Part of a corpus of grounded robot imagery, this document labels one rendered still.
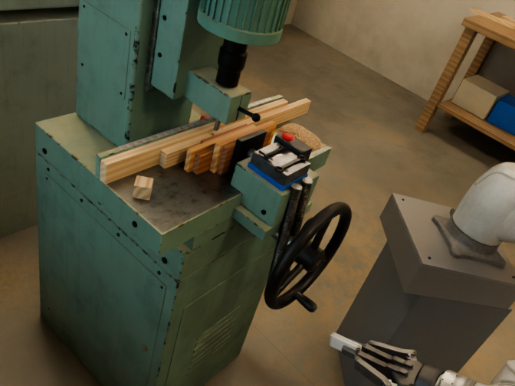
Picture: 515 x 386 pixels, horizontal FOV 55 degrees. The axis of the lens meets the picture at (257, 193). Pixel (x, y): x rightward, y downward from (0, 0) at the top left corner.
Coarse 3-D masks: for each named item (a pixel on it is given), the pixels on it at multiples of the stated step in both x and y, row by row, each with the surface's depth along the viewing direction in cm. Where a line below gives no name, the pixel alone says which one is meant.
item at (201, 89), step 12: (192, 72) 110; (204, 72) 111; (216, 72) 113; (192, 84) 111; (204, 84) 109; (216, 84) 108; (240, 84) 111; (192, 96) 113; (204, 96) 110; (216, 96) 108; (228, 96) 106; (240, 96) 107; (204, 108) 112; (216, 108) 109; (228, 108) 107; (228, 120) 109
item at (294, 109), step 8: (288, 104) 139; (296, 104) 140; (304, 104) 142; (272, 112) 133; (280, 112) 134; (288, 112) 137; (296, 112) 141; (304, 112) 145; (248, 120) 126; (264, 120) 130; (272, 120) 133; (280, 120) 137; (224, 128) 120; (200, 136) 114; (176, 144) 110; (184, 144) 110; (192, 144) 111; (160, 152) 107; (168, 152) 106; (176, 152) 108; (184, 152) 110; (160, 160) 108; (168, 160) 107; (176, 160) 110; (184, 160) 112
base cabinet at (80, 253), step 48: (48, 192) 135; (48, 240) 146; (96, 240) 127; (48, 288) 159; (96, 288) 136; (144, 288) 119; (192, 288) 116; (240, 288) 140; (96, 336) 148; (144, 336) 127; (192, 336) 133; (240, 336) 168; (144, 384) 137; (192, 384) 159
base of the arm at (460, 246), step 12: (444, 228) 148; (456, 228) 143; (444, 240) 146; (456, 240) 143; (468, 240) 141; (456, 252) 140; (468, 252) 141; (480, 252) 141; (492, 252) 143; (504, 264) 143
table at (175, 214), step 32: (320, 160) 133; (96, 192) 103; (128, 192) 99; (160, 192) 101; (192, 192) 104; (224, 192) 107; (128, 224) 99; (160, 224) 94; (192, 224) 99; (256, 224) 106
